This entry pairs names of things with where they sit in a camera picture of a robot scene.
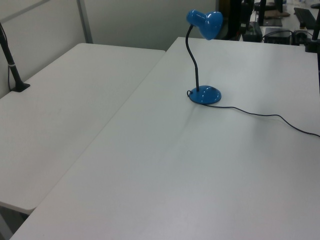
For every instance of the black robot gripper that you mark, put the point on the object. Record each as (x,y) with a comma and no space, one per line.
(233,12)

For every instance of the blue gooseneck desk lamp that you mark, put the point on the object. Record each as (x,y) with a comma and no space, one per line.
(206,96)

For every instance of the black and green device box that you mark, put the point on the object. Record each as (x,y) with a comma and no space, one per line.
(254,32)

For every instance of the black electronics box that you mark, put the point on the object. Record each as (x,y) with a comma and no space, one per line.
(278,36)

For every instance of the black keyboard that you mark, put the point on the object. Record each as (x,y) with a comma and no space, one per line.
(305,15)

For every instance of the black clamp mount with pole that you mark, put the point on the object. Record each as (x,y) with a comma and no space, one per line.
(313,41)

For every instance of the black camera stand with clamp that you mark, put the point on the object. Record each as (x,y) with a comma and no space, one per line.
(12,67)

